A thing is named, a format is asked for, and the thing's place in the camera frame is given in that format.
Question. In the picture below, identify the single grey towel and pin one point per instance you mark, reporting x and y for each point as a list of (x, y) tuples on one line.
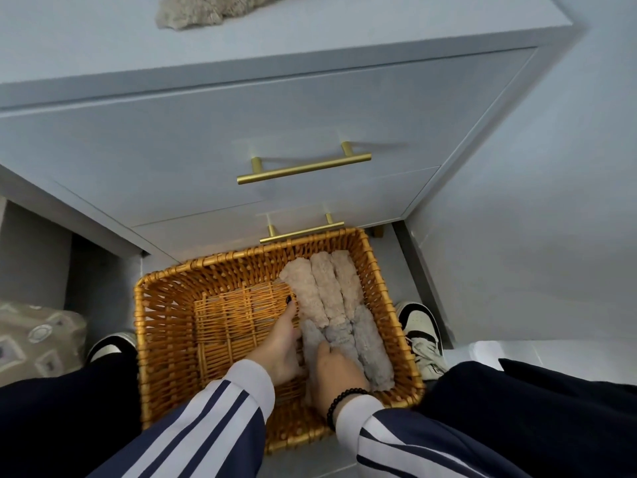
[(311, 338), (343, 338), (373, 348)]

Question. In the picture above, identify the single beige towel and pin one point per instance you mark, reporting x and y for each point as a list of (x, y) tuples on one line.
[(348, 281), (303, 293), (328, 288)]

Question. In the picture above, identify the person's right hand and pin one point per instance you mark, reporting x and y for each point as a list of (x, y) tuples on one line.
[(338, 378)]

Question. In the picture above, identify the orange wicker basket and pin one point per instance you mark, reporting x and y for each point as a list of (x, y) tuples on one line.
[(199, 318)]

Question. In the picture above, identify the person's right forearm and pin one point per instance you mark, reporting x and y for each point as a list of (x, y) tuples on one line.
[(408, 443)]

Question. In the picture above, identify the patterned beige bedspread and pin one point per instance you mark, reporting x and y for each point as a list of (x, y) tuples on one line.
[(40, 343)]

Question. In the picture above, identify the person's left shoe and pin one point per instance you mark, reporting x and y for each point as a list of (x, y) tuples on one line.
[(109, 345)]

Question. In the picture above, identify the person's right shoe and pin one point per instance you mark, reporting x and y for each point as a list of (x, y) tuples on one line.
[(423, 333)]

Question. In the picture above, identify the person's left hand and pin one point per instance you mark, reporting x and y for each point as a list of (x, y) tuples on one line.
[(278, 353)]

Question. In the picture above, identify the person's shoe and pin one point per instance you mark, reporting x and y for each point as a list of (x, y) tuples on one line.
[(423, 333), (109, 345)]

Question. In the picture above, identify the pile of beige grey towels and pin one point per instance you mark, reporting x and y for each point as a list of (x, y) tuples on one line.
[(199, 9)]

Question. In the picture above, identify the person's left forearm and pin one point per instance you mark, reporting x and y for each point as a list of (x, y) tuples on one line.
[(199, 428)]

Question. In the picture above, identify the white nightstand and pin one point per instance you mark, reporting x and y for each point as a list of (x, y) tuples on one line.
[(174, 134)]

